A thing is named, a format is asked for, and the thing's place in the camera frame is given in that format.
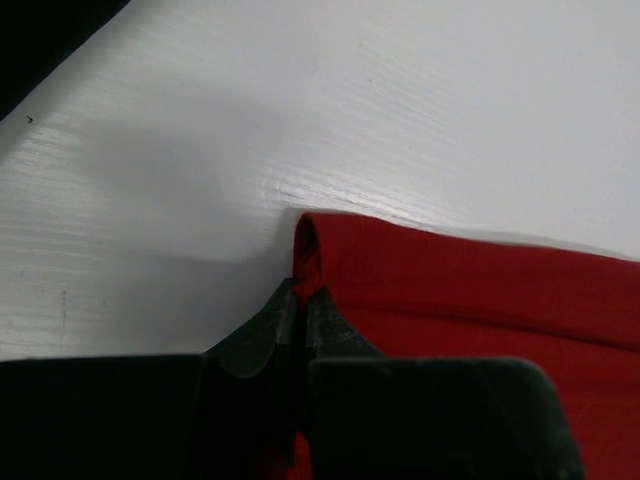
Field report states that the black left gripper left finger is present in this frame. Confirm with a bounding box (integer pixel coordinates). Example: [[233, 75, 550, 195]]
[[1, 280, 297, 479]]

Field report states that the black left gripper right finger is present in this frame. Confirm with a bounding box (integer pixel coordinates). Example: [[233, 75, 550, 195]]
[[305, 290, 585, 479]]

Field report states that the red t shirt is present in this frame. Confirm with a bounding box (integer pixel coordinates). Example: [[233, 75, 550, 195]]
[[292, 213, 639, 479]]

